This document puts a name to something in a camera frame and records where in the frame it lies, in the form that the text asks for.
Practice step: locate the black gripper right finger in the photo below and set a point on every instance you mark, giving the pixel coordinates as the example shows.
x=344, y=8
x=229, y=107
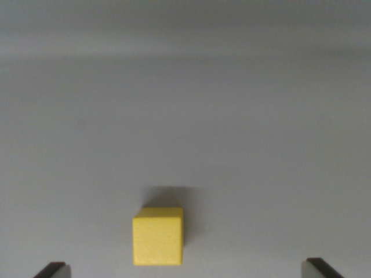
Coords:
x=317, y=270

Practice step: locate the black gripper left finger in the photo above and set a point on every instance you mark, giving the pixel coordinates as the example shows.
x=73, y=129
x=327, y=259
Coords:
x=55, y=270

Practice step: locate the yellow cube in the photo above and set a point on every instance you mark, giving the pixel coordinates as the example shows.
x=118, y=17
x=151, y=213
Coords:
x=158, y=239

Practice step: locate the grey plastic bin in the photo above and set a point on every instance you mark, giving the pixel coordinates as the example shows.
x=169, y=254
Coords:
x=203, y=101

